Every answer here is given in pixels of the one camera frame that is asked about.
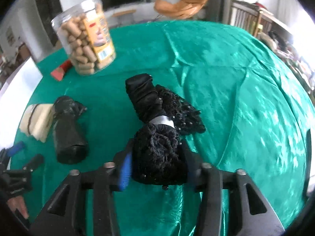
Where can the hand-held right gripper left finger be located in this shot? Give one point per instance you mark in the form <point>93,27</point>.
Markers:
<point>125,169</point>

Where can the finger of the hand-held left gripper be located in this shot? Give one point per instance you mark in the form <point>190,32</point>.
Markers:
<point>34,162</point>
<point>16,148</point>

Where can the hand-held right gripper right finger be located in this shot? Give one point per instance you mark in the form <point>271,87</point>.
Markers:
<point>194,177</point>

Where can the black lace cloth bundle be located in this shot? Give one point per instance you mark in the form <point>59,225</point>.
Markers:
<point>157,157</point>

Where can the white cardboard box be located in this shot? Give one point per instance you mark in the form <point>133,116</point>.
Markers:
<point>18,81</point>

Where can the person's left hand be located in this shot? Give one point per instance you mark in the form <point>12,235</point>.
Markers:
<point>18,209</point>

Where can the beige folded cloth with band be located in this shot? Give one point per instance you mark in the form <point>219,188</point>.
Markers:
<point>37,123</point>

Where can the black cloth roll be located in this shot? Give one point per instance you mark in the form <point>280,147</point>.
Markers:
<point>69,132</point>

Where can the red pouch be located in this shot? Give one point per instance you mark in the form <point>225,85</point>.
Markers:
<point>60,72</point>

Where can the green tablecloth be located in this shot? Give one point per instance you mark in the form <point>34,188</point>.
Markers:
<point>221,91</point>

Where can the clear plastic snack jar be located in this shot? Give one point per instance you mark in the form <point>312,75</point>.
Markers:
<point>81,36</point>

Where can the wooden side table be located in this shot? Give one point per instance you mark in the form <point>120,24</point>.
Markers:
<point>123,12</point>

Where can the white television cabinet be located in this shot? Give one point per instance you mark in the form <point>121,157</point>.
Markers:
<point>145,11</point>

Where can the wooden slatted rack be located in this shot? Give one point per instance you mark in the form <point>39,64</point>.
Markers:
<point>253,17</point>

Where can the orange lounge chair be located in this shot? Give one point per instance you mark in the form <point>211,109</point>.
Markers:
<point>181,3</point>

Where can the grey curtain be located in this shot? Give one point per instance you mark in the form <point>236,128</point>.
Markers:
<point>217,0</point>

